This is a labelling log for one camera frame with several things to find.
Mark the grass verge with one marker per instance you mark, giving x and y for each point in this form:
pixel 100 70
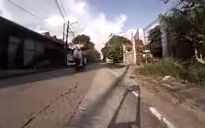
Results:
pixel 176 70

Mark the pale wall with pillars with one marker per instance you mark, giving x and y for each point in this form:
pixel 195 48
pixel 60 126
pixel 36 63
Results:
pixel 130 56

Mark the person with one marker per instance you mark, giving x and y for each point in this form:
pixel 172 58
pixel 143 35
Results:
pixel 78 54

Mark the concrete pole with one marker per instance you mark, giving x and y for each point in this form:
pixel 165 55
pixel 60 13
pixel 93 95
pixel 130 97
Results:
pixel 164 40

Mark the dark utility pole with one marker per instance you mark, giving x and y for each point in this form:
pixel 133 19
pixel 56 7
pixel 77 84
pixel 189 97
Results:
pixel 67 33

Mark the white vehicle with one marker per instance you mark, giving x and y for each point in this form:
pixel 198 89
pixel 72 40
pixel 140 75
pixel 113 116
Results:
pixel 70 58

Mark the large tree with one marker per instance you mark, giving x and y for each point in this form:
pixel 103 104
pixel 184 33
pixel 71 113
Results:
pixel 190 26

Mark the dirt shoulder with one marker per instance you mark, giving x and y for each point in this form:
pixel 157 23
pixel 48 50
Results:
pixel 176 96

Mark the leafy tree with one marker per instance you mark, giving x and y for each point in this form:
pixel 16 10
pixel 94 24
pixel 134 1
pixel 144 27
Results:
pixel 86 46
pixel 115 48

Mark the long dark building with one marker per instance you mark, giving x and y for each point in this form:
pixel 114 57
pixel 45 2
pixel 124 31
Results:
pixel 20 43

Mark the motorcycle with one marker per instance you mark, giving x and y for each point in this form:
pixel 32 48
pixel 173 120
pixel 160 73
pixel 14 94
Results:
pixel 79 66

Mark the grey asphalt road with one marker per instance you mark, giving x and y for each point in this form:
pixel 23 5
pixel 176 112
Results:
pixel 56 96

